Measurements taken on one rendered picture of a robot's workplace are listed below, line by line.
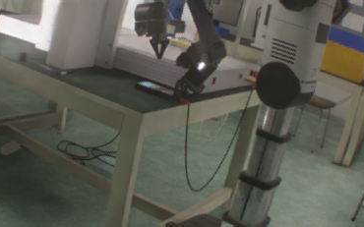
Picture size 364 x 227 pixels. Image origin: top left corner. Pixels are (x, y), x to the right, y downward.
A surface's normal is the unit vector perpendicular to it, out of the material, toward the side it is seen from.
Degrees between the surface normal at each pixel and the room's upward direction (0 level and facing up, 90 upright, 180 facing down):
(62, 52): 90
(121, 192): 90
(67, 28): 90
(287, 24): 90
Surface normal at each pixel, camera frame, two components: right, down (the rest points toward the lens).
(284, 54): -0.59, 0.24
